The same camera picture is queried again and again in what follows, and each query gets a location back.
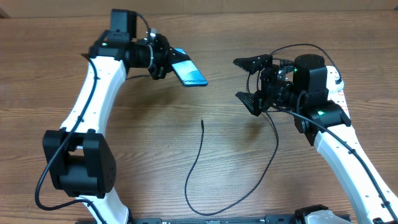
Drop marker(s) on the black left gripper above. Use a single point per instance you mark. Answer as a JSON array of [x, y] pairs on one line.
[[167, 57]]

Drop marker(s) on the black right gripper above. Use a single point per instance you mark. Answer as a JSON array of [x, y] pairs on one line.
[[270, 73]]

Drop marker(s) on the black Samsung Galaxy smartphone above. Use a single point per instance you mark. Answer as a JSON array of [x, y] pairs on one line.
[[188, 74]]

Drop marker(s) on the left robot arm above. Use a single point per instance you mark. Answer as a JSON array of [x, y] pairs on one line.
[[79, 160]]

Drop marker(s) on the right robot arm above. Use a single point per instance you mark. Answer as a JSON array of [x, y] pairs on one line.
[[313, 98]]

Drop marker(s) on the white USB charger plug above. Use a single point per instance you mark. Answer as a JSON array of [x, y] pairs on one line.
[[338, 83]]

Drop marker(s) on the white power strip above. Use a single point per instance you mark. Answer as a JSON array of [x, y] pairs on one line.
[[337, 97]]

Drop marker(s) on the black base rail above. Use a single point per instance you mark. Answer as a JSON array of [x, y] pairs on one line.
[[268, 219]]

